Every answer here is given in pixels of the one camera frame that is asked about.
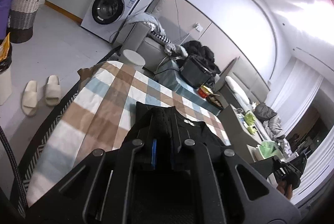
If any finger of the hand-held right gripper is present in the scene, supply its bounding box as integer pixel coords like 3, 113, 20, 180
254, 156, 281, 180

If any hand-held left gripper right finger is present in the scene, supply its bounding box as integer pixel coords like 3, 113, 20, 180
170, 112, 300, 223

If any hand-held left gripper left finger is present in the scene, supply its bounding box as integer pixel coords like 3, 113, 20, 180
33, 109, 158, 220

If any black knit sweater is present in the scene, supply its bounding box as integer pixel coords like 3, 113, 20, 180
121, 102, 234, 171

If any person's right hand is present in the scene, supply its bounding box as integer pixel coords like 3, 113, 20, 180
277, 179, 294, 200

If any green plastic bag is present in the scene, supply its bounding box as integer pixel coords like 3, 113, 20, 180
259, 141, 280, 162

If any green toy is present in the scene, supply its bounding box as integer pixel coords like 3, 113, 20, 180
243, 112, 257, 134

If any grey padded jacket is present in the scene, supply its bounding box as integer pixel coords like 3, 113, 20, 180
254, 103, 287, 141

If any black food tray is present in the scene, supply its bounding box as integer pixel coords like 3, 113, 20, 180
206, 94, 225, 110

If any red tin can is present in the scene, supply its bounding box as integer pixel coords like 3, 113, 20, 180
197, 85, 213, 98

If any checked blanket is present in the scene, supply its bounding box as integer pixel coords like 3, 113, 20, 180
25, 60, 231, 207

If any glass side table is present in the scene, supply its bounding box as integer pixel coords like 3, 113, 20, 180
154, 60, 222, 115

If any white curtain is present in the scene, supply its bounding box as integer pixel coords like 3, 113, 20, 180
271, 60, 325, 188

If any white pillow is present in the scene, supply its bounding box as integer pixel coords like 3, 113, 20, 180
225, 75, 252, 110

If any grey padded headboard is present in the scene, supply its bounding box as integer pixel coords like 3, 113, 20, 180
214, 57, 270, 110

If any black cooking pot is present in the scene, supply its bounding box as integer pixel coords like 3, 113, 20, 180
180, 55, 213, 88

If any white round stool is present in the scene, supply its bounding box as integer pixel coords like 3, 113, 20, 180
121, 49, 146, 74

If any grey sofa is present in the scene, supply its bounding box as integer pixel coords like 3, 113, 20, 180
123, 0, 183, 74

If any grey crumpled garment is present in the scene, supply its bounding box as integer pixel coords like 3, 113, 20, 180
164, 43, 188, 58

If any black jacket pile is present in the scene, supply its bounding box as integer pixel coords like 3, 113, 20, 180
183, 41, 222, 76

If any houndstooth cushion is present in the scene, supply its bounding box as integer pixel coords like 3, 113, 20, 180
150, 30, 173, 44

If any beige slipper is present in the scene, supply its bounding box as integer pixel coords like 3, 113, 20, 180
45, 75, 62, 107
21, 81, 39, 117

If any light blue cloth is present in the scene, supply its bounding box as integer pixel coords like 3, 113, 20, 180
125, 13, 165, 37

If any white washing machine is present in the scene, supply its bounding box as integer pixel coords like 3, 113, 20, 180
80, 0, 143, 43

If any white trash bin black liner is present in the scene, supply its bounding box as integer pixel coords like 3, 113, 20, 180
0, 42, 13, 106

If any yellow snack packet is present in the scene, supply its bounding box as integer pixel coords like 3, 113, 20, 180
0, 32, 11, 63

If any woven laundry basket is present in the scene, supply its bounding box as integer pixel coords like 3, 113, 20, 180
9, 0, 43, 44

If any purple bag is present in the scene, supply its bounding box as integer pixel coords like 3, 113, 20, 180
0, 0, 17, 40

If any black braided cable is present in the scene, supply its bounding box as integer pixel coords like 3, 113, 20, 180
0, 125, 28, 214

